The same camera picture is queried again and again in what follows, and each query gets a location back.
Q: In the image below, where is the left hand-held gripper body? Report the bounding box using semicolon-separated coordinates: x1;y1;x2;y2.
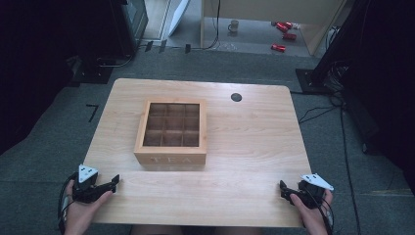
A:
71;164;106;205

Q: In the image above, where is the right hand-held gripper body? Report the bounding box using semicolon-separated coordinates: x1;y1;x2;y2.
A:
297;172;335;211

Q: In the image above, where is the wooden compartment tea box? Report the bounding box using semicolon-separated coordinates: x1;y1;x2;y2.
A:
133;98;208;166

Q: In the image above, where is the person's right hand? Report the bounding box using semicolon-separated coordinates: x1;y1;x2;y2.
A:
289;188;335;235

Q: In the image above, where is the person's left hand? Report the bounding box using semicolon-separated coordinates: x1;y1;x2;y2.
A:
63;179;115;235

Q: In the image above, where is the black monitor cabinet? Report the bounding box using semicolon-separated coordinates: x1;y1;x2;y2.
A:
109;0;150;57

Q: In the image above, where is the white board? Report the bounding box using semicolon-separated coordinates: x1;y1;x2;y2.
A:
167;0;191;37

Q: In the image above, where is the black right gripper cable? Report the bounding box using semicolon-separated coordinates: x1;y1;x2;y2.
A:
311;192;336;235

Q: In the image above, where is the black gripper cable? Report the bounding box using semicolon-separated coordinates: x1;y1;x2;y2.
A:
57;172;78;235
311;192;336;235

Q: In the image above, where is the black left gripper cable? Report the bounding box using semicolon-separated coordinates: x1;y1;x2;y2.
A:
57;172;78;235

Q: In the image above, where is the long black floor cable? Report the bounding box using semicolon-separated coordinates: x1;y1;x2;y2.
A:
338;106;362;235

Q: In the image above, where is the black stand base plate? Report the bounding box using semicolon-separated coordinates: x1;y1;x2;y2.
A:
295;68;331;96
67;55;115;88

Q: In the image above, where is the tangled black cable bundle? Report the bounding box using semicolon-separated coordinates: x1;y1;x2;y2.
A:
324;58;350;97

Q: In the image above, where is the light wooden shelf frame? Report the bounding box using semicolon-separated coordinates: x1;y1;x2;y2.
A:
200;0;347;57

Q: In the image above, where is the black hanging cable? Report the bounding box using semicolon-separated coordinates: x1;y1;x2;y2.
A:
192;0;221;51

